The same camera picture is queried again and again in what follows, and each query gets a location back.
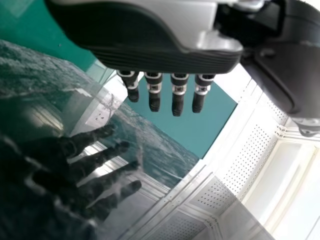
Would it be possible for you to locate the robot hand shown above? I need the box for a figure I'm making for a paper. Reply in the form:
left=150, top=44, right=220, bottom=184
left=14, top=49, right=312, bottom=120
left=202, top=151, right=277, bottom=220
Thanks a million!
left=46, top=0, right=320, bottom=138

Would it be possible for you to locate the white perforated cable duct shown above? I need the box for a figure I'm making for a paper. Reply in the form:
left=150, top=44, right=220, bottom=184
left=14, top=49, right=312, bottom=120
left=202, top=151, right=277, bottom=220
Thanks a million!
left=246, top=77, right=290, bottom=126
left=188, top=174, right=238, bottom=216
left=219, top=122, right=280, bottom=201

